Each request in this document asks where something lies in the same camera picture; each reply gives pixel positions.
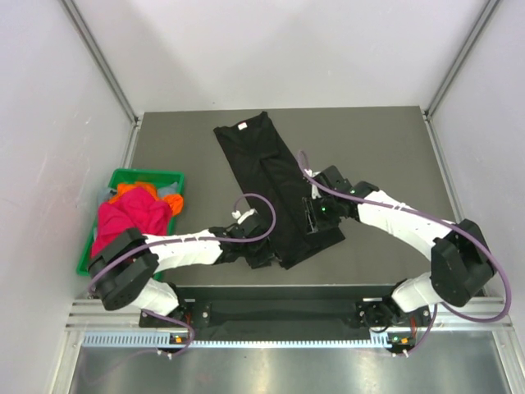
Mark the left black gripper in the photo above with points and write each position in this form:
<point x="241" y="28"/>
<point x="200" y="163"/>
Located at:
<point x="266" y="255"/>

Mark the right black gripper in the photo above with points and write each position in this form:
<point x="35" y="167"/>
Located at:
<point x="315" y="222"/>

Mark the black t shirt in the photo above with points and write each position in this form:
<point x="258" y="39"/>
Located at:
<point x="263" y="164"/>

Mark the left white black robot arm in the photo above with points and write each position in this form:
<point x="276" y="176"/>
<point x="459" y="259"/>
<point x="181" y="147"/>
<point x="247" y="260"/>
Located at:
<point x="122" y="274"/>

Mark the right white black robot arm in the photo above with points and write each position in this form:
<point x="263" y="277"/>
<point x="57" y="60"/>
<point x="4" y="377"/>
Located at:
<point x="456" y="252"/>

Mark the orange t shirt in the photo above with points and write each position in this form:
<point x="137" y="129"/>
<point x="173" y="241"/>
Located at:
<point x="175" y="202"/>

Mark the magenta t shirt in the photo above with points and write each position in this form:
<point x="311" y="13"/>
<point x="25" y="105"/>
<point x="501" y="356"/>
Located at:
<point x="150" y="218"/>

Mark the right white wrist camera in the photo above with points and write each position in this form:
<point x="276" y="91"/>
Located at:
<point x="315" y="192"/>

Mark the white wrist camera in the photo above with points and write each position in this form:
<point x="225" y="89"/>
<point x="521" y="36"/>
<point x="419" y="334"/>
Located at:
<point x="241" y="217"/>
<point x="315" y="192"/>

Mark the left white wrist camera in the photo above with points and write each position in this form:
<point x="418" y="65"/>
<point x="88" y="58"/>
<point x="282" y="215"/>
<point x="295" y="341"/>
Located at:
<point x="241" y="217"/>

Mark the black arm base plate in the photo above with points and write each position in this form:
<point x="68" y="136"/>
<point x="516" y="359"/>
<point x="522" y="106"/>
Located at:
<point x="388" y="315"/>

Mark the aluminium frame rail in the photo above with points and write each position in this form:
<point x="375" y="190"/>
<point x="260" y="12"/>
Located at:
<point x="89" y="315"/>

